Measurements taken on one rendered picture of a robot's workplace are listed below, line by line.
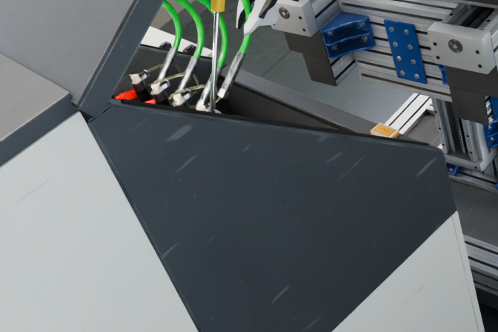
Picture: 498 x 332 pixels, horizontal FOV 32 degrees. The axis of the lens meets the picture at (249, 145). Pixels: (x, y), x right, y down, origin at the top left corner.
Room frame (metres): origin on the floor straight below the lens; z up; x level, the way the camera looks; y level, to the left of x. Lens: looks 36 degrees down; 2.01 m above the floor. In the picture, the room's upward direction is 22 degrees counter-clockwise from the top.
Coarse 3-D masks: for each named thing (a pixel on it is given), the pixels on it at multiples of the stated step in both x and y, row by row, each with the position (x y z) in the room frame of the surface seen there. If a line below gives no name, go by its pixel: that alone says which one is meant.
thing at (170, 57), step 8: (168, 8) 1.68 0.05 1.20; (176, 16) 1.68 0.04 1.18; (176, 24) 1.68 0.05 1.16; (176, 32) 1.68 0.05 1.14; (176, 40) 1.68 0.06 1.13; (176, 48) 1.67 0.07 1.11; (168, 56) 1.66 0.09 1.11; (168, 64) 1.65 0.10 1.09; (160, 72) 1.65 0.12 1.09; (168, 72) 1.65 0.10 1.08
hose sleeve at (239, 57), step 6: (240, 54) 1.46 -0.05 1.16; (234, 60) 1.46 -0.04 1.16; (240, 60) 1.45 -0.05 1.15; (234, 66) 1.45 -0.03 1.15; (240, 66) 1.45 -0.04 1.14; (228, 72) 1.45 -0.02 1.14; (234, 72) 1.44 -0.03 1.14; (228, 78) 1.44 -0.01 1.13; (234, 78) 1.44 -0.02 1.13; (222, 84) 1.44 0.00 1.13; (228, 84) 1.43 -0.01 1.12; (228, 90) 1.43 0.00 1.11
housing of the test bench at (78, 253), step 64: (0, 64) 1.10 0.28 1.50; (0, 128) 0.93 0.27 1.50; (64, 128) 0.94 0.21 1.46; (0, 192) 0.89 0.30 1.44; (64, 192) 0.92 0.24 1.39; (0, 256) 0.87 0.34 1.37; (64, 256) 0.90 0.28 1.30; (128, 256) 0.93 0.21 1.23; (0, 320) 0.85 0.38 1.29; (64, 320) 0.88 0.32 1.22; (128, 320) 0.91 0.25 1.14; (192, 320) 0.95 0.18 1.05
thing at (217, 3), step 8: (216, 0) 1.09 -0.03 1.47; (224, 0) 1.09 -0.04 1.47; (216, 8) 1.09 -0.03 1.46; (224, 8) 1.09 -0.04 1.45; (216, 16) 1.09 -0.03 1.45; (216, 24) 1.09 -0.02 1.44; (216, 32) 1.09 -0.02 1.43; (216, 40) 1.09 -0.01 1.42; (216, 48) 1.08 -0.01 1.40; (216, 56) 1.08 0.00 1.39; (216, 64) 1.08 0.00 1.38; (216, 72) 1.08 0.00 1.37; (216, 112) 1.07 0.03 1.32
